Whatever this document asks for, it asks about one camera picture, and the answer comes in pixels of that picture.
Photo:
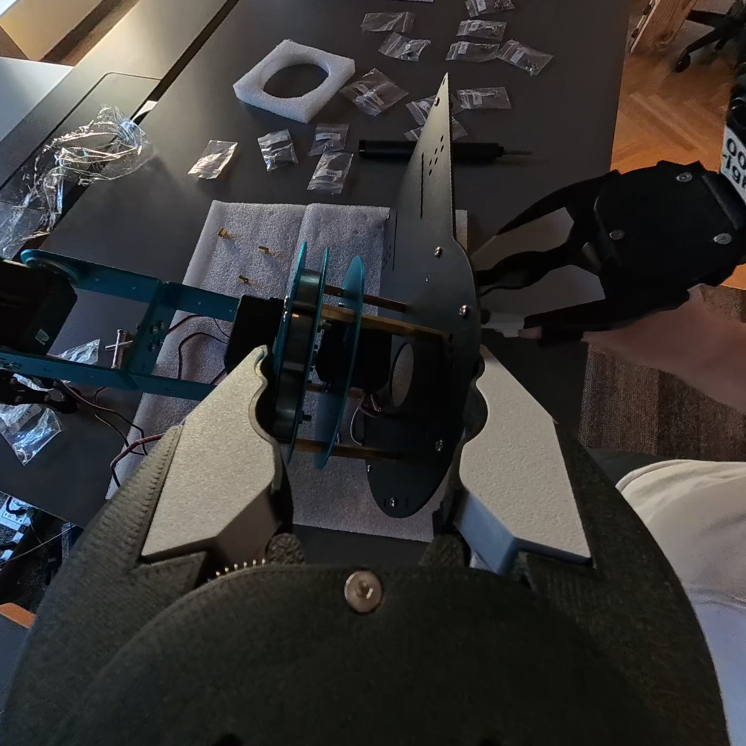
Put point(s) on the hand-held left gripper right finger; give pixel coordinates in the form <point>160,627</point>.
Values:
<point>518,478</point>

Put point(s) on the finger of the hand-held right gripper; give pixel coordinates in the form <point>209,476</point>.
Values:
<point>559,282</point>
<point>542,224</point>

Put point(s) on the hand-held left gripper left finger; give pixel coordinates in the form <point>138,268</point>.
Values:
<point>221,466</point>

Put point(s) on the blue toy robot arm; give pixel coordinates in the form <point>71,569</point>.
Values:
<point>431,280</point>

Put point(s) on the person's right hand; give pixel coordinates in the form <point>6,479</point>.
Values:
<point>653,349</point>

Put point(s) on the metal cross wrench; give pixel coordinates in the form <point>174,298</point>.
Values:
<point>120,349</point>

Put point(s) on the black screwdriver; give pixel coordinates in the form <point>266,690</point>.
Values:
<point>384,150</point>

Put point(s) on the flat clear parts bag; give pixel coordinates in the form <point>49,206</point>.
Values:
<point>29,431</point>

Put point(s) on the black swivel chair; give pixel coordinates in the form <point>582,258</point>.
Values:
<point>711,29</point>

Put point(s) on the scattered small parts bags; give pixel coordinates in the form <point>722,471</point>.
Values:
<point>332,169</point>

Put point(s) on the white foam sheet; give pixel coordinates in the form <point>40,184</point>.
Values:
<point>250,215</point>

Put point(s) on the crumpled clear plastic bag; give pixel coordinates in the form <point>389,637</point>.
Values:
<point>76,157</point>

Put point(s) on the silver laptop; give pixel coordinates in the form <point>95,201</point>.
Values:
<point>26,93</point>

